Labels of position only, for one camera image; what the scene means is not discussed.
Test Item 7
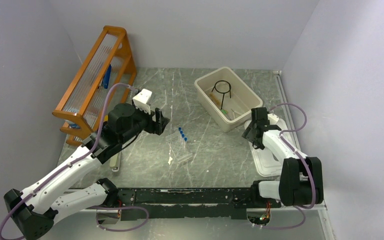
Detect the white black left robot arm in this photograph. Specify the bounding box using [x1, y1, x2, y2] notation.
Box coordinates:
[0, 103, 170, 240]

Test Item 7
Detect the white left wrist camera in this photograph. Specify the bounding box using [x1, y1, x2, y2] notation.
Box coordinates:
[132, 88, 153, 115]

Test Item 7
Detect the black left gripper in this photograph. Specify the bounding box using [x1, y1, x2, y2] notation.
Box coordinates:
[119, 102, 170, 143]

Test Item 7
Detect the black wire ring stand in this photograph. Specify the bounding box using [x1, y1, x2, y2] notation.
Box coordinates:
[210, 80, 232, 110]

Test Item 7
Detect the white plastic bin lid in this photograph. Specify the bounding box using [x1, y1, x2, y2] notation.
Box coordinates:
[244, 109, 307, 177]

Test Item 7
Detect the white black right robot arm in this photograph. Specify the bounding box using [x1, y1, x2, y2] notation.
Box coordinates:
[242, 107, 324, 209]

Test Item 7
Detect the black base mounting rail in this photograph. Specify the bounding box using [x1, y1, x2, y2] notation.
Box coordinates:
[101, 186, 281, 221]

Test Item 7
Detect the beige stapler-like case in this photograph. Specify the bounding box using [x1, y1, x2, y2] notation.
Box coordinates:
[109, 153, 121, 173]

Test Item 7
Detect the beige plastic bin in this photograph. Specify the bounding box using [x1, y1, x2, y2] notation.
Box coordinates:
[194, 66, 263, 133]

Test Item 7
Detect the orange test tube brush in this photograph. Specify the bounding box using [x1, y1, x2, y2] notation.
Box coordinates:
[208, 93, 222, 109]

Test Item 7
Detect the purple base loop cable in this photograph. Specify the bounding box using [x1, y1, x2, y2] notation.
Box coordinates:
[94, 205, 150, 232]

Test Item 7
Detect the orange wooden test tube rack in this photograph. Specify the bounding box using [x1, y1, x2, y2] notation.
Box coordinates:
[52, 25, 137, 146]

